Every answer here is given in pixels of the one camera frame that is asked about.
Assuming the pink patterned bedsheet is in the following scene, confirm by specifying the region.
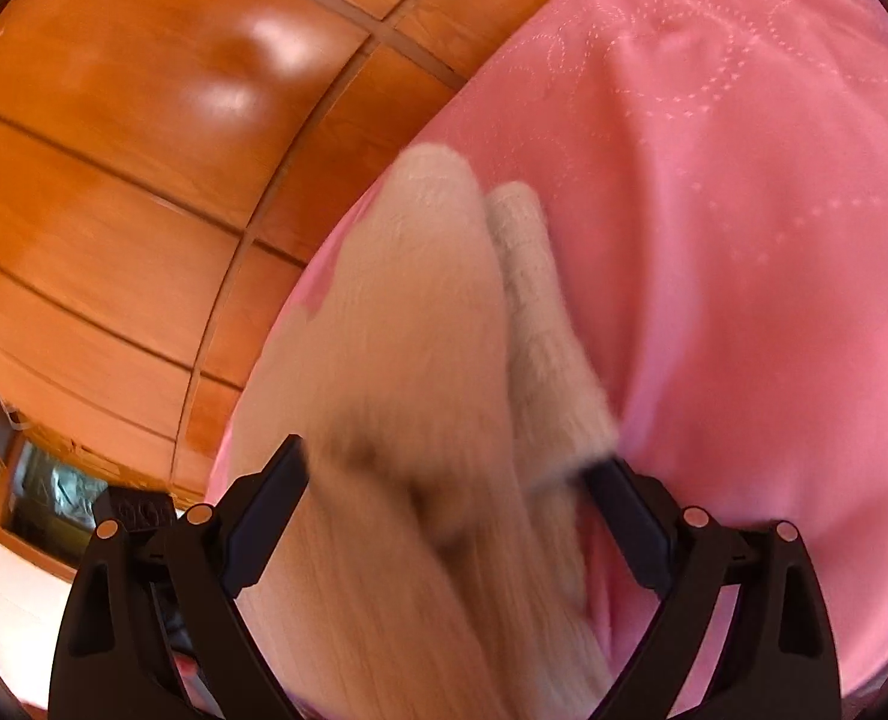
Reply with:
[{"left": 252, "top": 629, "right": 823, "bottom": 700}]
[{"left": 204, "top": 0, "right": 888, "bottom": 720}]

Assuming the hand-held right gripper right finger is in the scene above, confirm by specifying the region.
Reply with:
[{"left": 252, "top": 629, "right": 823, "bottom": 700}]
[{"left": 583, "top": 456, "right": 842, "bottom": 720}]

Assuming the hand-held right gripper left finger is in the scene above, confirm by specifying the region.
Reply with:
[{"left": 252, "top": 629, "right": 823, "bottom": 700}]
[{"left": 49, "top": 433, "right": 310, "bottom": 720}]

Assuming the wooden framed cabinet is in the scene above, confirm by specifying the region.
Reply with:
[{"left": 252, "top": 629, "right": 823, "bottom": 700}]
[{"left": 0, "top": 427, "right": 115, "bottom": 563}]

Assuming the cream knitted garment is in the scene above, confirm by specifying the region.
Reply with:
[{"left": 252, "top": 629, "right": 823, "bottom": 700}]
[{"left": 230, "top": 144, "right": 621, "bottom": 720}]

